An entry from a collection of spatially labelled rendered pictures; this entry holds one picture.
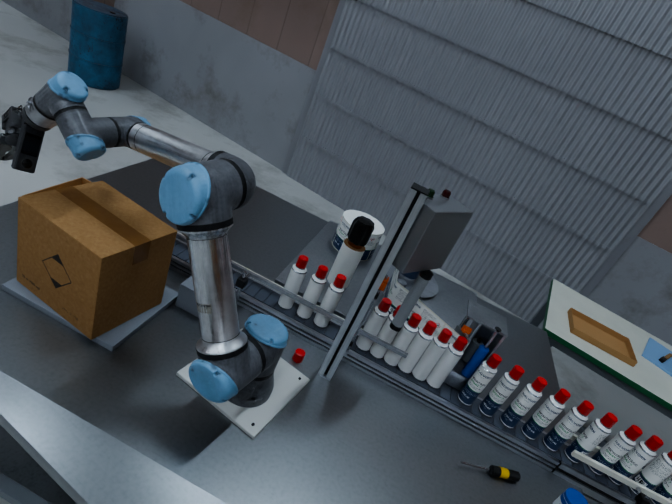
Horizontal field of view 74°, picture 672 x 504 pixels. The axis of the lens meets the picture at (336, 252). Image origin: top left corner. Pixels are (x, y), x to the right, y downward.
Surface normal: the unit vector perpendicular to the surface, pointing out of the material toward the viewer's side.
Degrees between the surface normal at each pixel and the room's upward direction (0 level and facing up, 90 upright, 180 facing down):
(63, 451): 0
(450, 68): 90
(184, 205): 83
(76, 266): 90
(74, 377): 0
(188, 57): 90
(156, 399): 0
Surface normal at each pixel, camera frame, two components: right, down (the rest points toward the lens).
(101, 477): 0.36, -0.80
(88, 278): -0.44, 0.31
